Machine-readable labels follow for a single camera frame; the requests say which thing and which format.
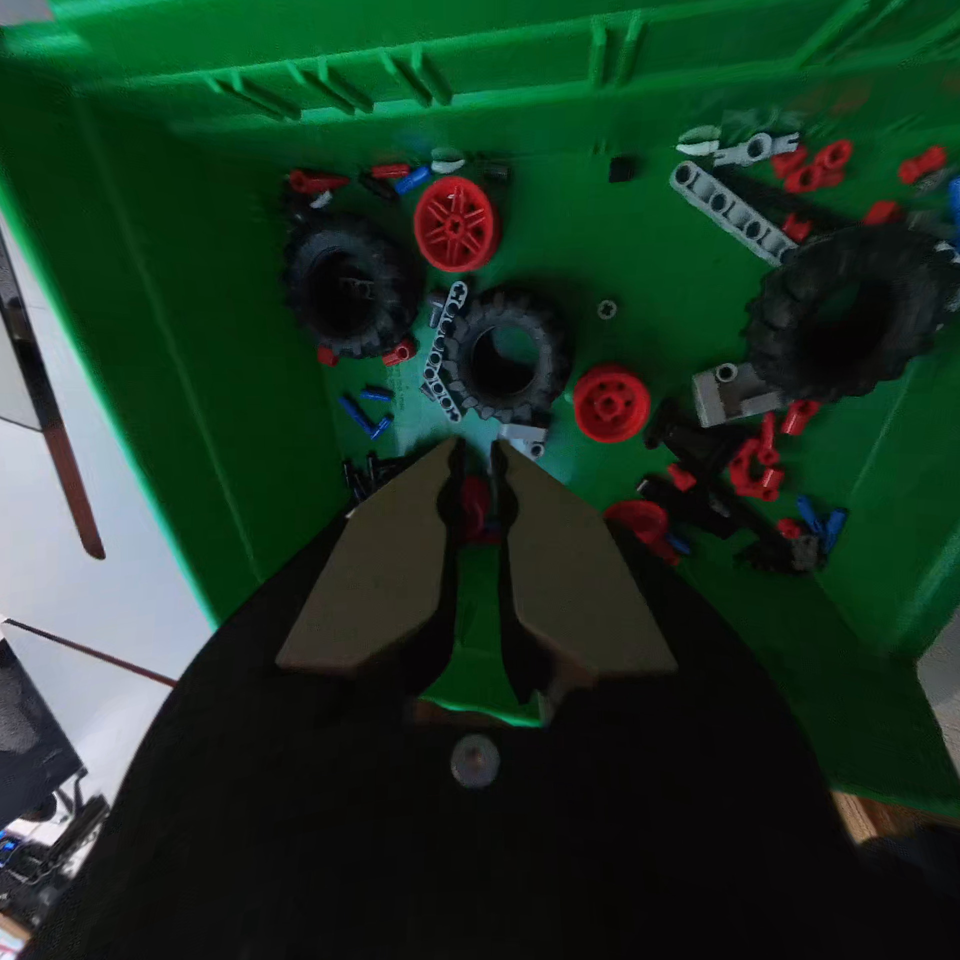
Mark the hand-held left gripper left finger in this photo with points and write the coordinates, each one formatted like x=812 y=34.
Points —
x=367 y=585

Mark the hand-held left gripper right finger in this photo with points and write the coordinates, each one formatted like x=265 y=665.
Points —
x=585 y=592

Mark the small red toy piece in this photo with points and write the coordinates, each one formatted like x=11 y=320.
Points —
x=474 y=502

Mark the green plastic bin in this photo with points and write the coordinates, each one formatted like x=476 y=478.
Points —
x=637 y=300

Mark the large black tractor toy tire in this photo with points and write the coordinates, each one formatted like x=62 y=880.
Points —
x=780 y=337
x=300 y=277

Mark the bunch of black toy pins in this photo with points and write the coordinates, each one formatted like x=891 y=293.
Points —
x=367 y=472

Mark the blue toy pin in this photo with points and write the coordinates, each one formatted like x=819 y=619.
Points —
x=412 y=181
x=375 y=394
x=834 y=525
x=806 y=514
x=381 y=427
x=352 y=414

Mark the small grey toy connector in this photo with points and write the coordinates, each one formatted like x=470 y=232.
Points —
x=521 y=433

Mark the cluster of small red connectors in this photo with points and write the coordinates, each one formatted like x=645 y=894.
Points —
x=802 y=178
x=750 y=457

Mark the grey angular toy block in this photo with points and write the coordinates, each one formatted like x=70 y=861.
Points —
x=720 y=405

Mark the small red toy connector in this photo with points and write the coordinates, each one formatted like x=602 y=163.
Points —
x=397 y=352
x=326 y=356

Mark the small black lugged toy tire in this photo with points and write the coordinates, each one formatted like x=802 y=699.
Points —
x=551 y=352

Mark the thin grey holed toy beam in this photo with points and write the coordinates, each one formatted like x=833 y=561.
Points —
x=442 y=352

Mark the grey round toy bush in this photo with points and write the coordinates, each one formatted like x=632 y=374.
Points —
x=600 y=310

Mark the red spoked toy wheel rim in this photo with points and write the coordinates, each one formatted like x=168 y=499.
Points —
x=454 y=225

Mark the black toy pin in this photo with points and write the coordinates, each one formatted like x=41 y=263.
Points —
x=379 y=186
x=491 y=169

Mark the red toy axle connector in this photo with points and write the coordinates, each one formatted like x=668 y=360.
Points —
x=315 y=181

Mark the red toy pin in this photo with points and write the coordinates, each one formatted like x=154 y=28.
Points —
x=390 y=171

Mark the thick grey holed toy beam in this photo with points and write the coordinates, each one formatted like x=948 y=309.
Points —
x=700 y=189

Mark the small black toy cube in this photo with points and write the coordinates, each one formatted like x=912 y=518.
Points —
x=621 y=169

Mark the long black toy beam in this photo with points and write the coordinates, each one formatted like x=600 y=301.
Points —
x=795 y=201

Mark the grey toy connector with holes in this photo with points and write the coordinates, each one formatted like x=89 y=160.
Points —
x=739 y=154

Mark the blue toy beam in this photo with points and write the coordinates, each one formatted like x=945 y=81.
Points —
x=954 y=202

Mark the black toy frame pieces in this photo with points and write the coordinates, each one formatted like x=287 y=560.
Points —
x=705 y=450

